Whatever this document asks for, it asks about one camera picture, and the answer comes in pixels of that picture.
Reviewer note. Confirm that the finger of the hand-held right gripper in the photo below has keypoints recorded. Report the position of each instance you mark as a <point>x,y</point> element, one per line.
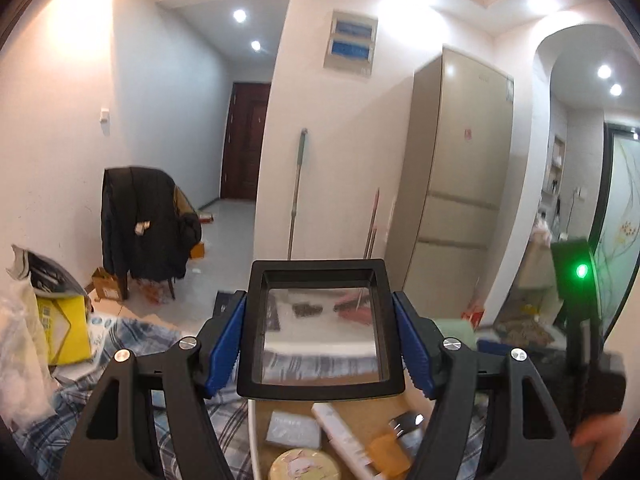
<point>547,367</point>

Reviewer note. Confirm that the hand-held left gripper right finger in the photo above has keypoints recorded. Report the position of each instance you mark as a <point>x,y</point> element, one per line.
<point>415,355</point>

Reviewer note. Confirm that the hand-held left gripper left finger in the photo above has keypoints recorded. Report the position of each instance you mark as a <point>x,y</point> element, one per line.
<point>225,355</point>

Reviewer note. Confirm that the shallow cardboard box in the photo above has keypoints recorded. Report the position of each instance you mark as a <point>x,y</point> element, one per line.
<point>371,421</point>

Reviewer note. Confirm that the black framed rectangular mirror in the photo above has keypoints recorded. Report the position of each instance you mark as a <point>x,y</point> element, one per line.
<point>320,392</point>

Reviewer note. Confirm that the person's right hand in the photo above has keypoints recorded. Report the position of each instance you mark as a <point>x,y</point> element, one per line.
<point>600,442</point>

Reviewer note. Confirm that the pale green box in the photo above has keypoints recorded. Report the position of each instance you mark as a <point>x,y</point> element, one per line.
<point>455,332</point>

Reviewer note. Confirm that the shiny silver object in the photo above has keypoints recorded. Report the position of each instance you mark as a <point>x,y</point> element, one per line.
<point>407,422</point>

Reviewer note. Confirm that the red paper bag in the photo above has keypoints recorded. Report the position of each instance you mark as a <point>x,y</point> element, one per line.
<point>472,316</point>

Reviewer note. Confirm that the blue plaid shirt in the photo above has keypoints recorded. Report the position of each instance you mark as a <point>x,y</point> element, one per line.
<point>145,335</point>

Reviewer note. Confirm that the wooden chair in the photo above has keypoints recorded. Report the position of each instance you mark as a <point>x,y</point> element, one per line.
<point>172,287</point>

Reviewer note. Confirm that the frosted glass door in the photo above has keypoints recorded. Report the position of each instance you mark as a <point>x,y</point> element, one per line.
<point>617,220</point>

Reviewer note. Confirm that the small grey box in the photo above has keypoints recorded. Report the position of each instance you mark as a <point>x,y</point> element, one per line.
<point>292,430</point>

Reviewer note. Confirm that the small orange box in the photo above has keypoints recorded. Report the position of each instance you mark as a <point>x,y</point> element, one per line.
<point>387,455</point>

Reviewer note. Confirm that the orange cardboard box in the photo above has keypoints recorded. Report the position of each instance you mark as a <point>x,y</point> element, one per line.
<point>198,250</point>

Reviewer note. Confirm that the long white box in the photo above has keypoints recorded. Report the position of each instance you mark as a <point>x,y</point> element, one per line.
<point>342,437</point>

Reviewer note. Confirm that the blue white packet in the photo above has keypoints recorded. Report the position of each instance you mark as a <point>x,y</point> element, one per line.
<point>102,327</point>

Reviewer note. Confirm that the brown cardboard box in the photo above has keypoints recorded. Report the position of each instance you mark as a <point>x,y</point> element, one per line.
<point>107,285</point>

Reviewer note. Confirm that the red flat box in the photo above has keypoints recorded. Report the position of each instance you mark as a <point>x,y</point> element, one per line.
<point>206,218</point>

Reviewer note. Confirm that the black jacket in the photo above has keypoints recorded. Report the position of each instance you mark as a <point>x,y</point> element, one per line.
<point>145,220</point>

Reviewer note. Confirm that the yellow cardboard box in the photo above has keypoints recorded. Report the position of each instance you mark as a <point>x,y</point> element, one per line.
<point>65,325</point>

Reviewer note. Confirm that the beige refrigerator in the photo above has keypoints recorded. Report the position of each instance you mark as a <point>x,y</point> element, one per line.
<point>455,175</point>

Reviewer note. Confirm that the grey black bag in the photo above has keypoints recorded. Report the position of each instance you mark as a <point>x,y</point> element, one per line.
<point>45,270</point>

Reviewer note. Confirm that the white plastic bag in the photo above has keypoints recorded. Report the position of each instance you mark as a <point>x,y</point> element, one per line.
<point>20,350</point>

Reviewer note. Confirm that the dark wooden door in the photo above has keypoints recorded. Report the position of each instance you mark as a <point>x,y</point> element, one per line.
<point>245,145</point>

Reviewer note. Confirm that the ceiling spotlights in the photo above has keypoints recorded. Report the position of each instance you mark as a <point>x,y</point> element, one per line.
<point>240,15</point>

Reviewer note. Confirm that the wall niche shelf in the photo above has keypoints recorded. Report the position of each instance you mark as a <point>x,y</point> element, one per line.
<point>555,165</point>

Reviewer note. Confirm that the white wall switch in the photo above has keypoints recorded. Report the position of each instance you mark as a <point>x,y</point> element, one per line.
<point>104,115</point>

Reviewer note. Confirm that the wall electrical panel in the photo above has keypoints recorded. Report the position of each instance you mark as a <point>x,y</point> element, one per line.
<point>350,42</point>

